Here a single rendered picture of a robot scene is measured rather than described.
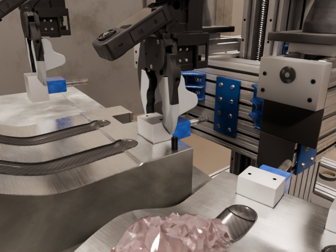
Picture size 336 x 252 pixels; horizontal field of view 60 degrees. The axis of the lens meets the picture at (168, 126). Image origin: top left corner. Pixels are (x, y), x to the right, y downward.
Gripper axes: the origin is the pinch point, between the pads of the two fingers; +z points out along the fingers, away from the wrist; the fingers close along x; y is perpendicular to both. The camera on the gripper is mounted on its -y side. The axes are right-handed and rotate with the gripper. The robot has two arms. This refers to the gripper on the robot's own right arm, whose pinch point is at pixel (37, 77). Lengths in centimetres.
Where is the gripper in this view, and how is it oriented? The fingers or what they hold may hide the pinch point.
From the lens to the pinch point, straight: 69.1
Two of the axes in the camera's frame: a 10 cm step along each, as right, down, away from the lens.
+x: -5.5, -3.0, 7.8
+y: 8.4, -2.0, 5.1
